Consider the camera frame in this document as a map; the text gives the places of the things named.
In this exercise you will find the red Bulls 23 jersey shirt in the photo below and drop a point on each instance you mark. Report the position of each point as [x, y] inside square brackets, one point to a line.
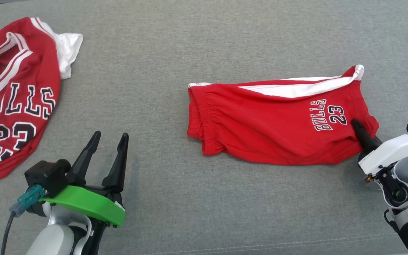
[44, 63]

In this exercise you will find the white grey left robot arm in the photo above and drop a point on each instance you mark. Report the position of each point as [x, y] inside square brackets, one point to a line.
[53, 241]

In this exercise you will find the red Bulls 23 shorts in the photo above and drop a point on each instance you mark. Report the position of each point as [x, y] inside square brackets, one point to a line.
[260, 124]

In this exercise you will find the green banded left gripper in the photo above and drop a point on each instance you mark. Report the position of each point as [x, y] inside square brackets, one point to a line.
[90, 203]

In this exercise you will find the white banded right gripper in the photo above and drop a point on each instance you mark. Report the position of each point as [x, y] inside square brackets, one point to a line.
[395, 152]

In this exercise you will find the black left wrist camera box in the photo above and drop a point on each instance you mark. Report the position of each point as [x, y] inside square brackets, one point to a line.
[44, 177]

